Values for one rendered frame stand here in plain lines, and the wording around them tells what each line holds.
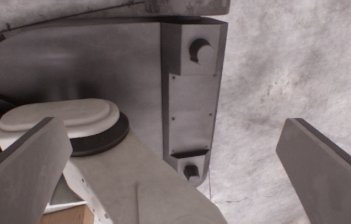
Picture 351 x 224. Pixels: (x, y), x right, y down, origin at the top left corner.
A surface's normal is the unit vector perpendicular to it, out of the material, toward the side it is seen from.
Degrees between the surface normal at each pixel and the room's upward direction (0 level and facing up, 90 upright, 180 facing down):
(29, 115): 90
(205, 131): 0
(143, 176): 90
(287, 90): 0
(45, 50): 0
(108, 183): 90
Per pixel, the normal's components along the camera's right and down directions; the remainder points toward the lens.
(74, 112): 0.01, -0.86
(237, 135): 0.22, 0.51
